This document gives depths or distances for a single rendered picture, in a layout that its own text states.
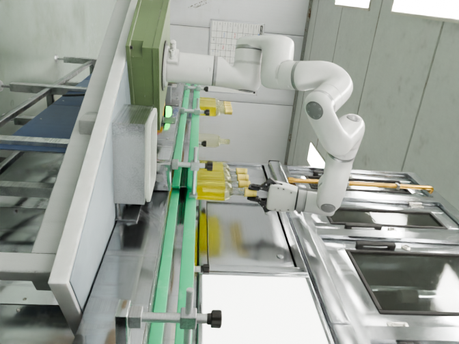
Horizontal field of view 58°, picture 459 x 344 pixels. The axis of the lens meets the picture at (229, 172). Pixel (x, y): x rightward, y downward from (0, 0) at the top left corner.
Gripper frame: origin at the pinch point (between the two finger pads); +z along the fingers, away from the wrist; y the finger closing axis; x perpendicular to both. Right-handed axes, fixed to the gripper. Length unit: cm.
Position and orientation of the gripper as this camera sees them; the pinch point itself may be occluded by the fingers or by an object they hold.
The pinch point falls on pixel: (253, 192)
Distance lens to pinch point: 146.7
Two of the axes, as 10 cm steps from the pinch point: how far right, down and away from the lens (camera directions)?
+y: 0.9, -9.1, -4.0
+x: -1.9, 3.7, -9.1
